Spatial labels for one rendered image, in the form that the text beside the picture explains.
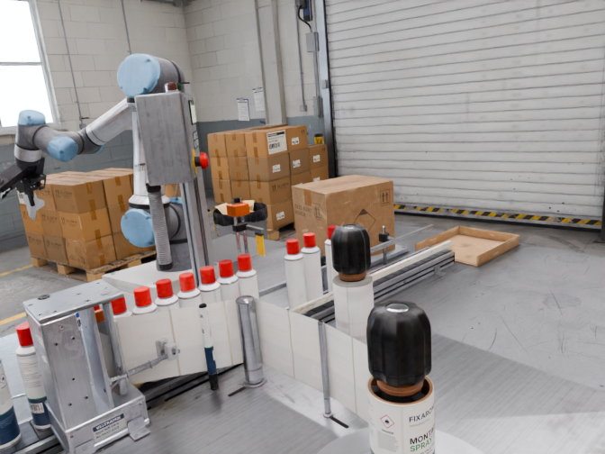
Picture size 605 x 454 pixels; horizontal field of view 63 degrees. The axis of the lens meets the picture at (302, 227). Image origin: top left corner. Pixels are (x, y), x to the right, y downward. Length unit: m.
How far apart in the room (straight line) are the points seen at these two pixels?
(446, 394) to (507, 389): 0.11
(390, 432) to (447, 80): 4.99
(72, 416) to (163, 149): 0.54
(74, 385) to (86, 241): 3.72
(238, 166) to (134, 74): 3.85
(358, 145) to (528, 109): 1.96
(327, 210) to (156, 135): 0.78
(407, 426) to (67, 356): 0.55
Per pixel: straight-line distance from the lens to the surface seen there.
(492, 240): 2.09
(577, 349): 1.32
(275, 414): 0.97
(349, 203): 1.74
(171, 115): 1.08
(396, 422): 0.67
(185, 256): 1.60
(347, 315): 1.04
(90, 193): 4.58
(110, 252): 4.73
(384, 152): 5.88
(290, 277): 1.29
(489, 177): 5.44
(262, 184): 5.05
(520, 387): 1.06
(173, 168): 1.09
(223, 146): 5.33
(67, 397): 0.93
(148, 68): 1.42
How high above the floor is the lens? 1.44
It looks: 15 degrees down
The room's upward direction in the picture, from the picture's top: 5 degrees counter-clockwise
